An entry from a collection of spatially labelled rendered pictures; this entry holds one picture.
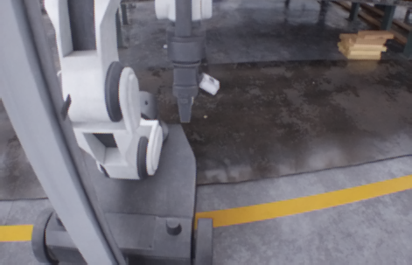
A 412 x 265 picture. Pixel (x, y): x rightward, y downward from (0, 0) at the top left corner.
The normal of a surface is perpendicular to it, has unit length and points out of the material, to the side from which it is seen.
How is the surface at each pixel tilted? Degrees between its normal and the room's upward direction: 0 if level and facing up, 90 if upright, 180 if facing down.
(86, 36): 80
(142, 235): 0
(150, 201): 0
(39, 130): 90
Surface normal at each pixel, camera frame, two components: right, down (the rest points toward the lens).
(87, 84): -0.02, 0.25
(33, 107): 0.15, 0.61
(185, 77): -0.02, 0.45
